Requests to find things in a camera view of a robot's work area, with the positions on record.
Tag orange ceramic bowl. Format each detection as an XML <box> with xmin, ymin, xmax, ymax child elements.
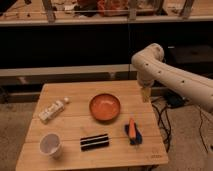
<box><xmin>89</xmin><ymin>93</ymin><xmax>121</xmax><ymax>121</ymax></box>

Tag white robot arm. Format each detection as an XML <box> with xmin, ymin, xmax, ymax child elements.
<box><xmin>131</xmin><ymin>43</ymin><xmax>213</xmax><ymax>114</ymax></box>

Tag long wooden shelf bench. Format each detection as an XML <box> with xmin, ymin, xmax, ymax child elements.
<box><xmin>0</xmin><ymin>64</ymin><xmax>136</xmax><ymax>85</ymax></box>

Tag orange carrot toy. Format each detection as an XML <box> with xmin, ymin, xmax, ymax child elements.
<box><xmin>129</xmin><ymin>118</ymin><xmax>136</xmax><ymax>139</ymax></box>

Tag black box on shelf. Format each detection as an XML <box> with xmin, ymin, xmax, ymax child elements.
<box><xmin>166</xmin><ymin>45</ymin><xmax>213</xmax><ymax>74</ymax></box>

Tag wooden table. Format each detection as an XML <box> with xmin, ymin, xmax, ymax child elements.
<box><xmin>16</xmin><ymin>81</ymin><xmax>168</xmax><ymax>171</ymax></box>

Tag black striped rectangular block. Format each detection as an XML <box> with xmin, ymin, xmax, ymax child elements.
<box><xmin>80</xmin><ymin>134</ymin><xmax>109</xmax><ymax>151</ymax></box>

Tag white plastic bottle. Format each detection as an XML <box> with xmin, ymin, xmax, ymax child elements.
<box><xmin>38</xmin><ymin>97</ymin><xmax>69</xmax><ymax>124</ymax></box>

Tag white paper cup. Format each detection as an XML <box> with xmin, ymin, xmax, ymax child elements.
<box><xmin>39</xmin><ymin>133</ymin><xmax>62</xmax><ymax>158</ymax></box>

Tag black cables on floor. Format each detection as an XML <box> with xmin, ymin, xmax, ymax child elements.
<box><xmin>151</xmin><ymin>96</ymin><xmax>213</xmax><ymax>154</ymax></box>

